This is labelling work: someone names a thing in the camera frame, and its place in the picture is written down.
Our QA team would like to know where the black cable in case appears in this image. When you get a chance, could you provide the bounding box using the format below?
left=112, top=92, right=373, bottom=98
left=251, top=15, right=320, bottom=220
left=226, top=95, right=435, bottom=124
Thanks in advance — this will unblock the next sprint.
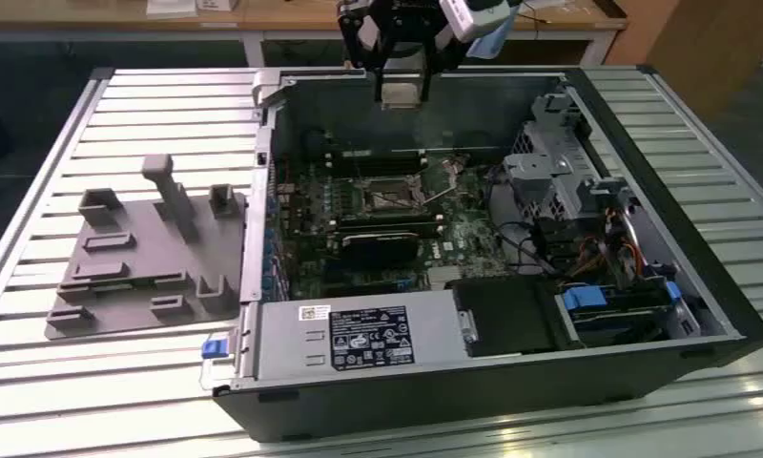
left=495, top=221, right=565, bottom=278

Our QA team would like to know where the black plastic shroud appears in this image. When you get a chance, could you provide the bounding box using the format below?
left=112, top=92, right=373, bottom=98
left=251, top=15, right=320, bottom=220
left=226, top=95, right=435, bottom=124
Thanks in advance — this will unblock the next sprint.
left=451, top=276, right=580, bottom=357

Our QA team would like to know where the black RAM slot bank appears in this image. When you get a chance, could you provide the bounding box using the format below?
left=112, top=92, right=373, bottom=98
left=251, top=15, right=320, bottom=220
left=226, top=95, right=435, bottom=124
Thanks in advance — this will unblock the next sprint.
left=340, top=213, right=447, bottom=238
left=333, top=147, right=425, bottom=177

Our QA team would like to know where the grey parts rack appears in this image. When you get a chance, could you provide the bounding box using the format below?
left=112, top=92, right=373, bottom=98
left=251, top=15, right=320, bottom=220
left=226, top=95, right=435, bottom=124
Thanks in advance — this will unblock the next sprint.
left=43, top=155, right=250, bottom=341

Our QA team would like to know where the small silver heatsink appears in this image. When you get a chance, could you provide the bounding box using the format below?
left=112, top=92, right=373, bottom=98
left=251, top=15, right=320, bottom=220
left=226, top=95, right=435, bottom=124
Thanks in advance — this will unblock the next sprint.
left=429, top=266, right=464, bottom=287

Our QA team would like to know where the green motherboard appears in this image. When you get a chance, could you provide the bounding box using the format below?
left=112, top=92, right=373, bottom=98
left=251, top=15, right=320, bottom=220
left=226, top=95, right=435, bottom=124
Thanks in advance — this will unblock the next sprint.
left=270, top=142, right=517, bottom=302

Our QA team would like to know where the black graphics card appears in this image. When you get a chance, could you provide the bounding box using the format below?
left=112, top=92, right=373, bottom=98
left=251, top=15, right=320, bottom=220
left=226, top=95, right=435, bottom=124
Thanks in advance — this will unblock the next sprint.
left=340, top=231, right=421, bottom=266

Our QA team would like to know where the wooden cabinet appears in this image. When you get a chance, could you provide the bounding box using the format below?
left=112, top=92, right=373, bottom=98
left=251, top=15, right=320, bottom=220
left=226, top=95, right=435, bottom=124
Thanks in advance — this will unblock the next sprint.
left=609, top=0, right=763, bottom=125

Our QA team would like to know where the white box on desk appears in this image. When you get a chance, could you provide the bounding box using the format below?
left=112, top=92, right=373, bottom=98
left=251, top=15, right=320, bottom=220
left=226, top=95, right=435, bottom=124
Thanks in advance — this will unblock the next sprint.
left=146, top=0, right=199, bottom=20

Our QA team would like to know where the black open PC case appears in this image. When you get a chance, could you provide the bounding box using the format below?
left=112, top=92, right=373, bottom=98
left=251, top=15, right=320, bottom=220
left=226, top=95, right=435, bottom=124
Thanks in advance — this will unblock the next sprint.
left=212, top=66, right=763, bottom=443

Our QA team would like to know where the hard disk in blue carrier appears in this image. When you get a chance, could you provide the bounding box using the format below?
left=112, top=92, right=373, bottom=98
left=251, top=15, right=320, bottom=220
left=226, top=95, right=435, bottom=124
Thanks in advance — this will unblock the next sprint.
left=563, top=283, right=687, bottom=335

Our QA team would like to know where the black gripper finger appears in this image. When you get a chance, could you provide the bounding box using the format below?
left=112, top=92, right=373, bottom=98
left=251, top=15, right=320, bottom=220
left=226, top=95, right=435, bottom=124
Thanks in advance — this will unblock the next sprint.
left=421, top=18, right=467, bottom=102
left=337, top=9, right=389, bottom=102

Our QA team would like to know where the CPU socket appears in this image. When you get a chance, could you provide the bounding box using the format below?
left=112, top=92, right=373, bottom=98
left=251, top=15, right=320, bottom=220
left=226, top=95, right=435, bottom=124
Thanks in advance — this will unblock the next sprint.
left=359, top=176, right=425, bottom=214

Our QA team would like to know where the metal socket cover frame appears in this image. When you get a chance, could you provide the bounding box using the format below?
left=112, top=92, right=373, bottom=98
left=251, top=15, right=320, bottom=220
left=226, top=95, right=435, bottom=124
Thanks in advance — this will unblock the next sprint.
left=416, top=153, right=477, bottom=206

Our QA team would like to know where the grey metal drive cage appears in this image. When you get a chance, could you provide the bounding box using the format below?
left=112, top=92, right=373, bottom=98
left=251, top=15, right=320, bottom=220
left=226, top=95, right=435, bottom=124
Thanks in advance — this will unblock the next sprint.
left=501, top=93, right=637, bottom=220

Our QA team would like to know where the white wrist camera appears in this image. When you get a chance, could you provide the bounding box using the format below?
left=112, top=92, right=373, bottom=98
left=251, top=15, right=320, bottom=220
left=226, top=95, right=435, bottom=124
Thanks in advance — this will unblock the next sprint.
left=439, top=0, right=517, bottom=42

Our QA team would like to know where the wooden desk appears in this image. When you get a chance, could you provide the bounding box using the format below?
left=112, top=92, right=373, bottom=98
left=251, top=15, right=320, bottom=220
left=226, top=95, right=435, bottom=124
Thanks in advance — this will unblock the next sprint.
left=0, top=0, right=632, bottom=68

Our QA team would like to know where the grey power supply unit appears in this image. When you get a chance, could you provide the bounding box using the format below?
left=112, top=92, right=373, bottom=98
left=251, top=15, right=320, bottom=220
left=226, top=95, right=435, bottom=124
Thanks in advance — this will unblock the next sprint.
left=254, top=293, right=472, bottom=383

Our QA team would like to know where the coloured wire bundle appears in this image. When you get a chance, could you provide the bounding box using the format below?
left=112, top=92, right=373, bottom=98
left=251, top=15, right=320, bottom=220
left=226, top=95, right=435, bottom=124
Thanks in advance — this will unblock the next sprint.
left=569, top=233, right=648, bottom=287

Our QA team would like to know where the silver square CPU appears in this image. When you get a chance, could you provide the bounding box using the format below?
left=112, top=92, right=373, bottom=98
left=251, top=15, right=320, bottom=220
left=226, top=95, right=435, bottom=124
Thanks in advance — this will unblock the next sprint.
left=381, top=83, right=421, bottom=110

